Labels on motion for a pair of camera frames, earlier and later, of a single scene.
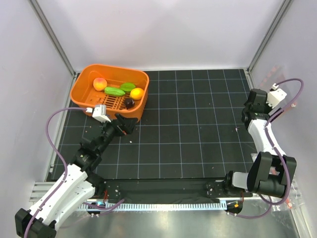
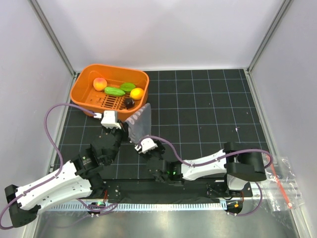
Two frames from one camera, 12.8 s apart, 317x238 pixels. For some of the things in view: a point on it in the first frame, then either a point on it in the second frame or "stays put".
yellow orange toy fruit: x=136 y=93 stays put
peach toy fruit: x=99 y=84 stays put
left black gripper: x=121 y=129 to x=124 y=131
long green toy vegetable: x=110 y=90 stays put
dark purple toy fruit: x=129 y=103 stays put
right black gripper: x=269 y=108 to x=161 y=148
